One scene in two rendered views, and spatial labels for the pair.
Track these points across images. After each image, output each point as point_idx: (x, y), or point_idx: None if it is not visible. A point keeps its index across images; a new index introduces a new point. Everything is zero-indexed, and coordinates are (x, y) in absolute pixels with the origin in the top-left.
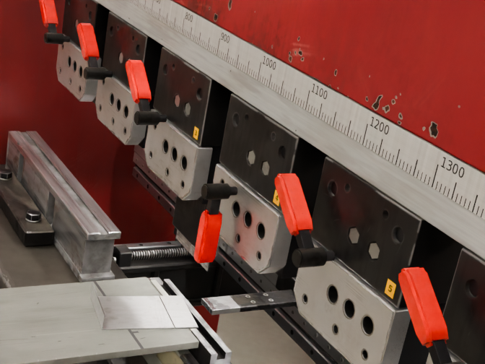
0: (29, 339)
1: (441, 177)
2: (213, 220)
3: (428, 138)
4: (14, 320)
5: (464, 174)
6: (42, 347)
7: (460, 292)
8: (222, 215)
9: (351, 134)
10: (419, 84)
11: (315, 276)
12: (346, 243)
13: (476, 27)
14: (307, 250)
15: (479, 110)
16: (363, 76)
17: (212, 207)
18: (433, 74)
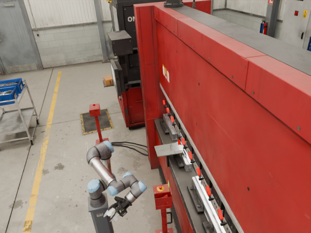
0: (161, 152)
1: (192, 142)
2: (179, 140)
3: (191, 138)
4: (160, 150)
5: (193, 143)
6: (163, 153)
7: (194, 154)
8: (181, 138)
9: (187, 135)
10: (190, 132)
11: (187, 149)
12: (188, 146)
13: (192, 129)
14: (184, 147)
15: (193, 137)
16: (187, 129)
17: (178, 138)
18: (190, 132)
